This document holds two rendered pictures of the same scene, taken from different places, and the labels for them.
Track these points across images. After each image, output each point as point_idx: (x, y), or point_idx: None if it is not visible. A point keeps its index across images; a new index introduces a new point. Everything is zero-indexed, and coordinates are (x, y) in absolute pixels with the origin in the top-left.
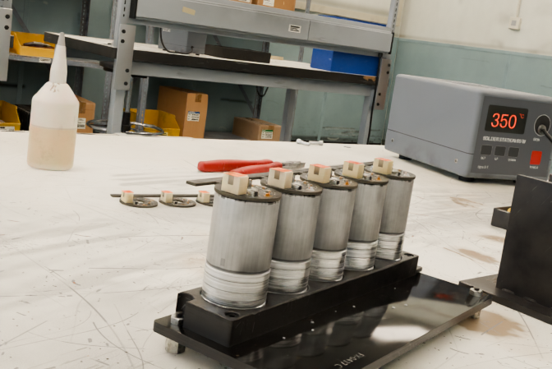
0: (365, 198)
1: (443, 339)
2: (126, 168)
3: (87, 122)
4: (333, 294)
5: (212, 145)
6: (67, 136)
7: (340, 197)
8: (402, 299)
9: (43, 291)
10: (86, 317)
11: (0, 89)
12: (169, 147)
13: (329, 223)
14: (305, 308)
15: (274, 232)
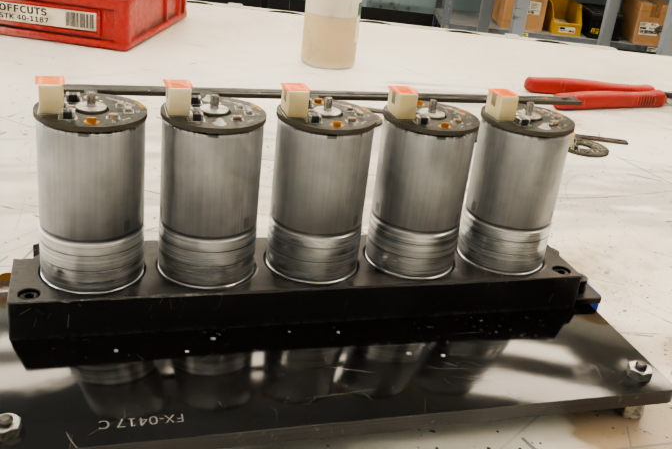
0: (407, 156)
1: (485, 436)
2: (423, 76)
3: (655, 29)
4: (295, 304)
5: (611, 60)
6: (340, 26)
7: (311, 146)
8: (455, 343)
9: (30, 205)
10: (11, 248)
11: None
12: (538, 56)
13: (296, 187)
14: (215, 314)
15: (114, 182)
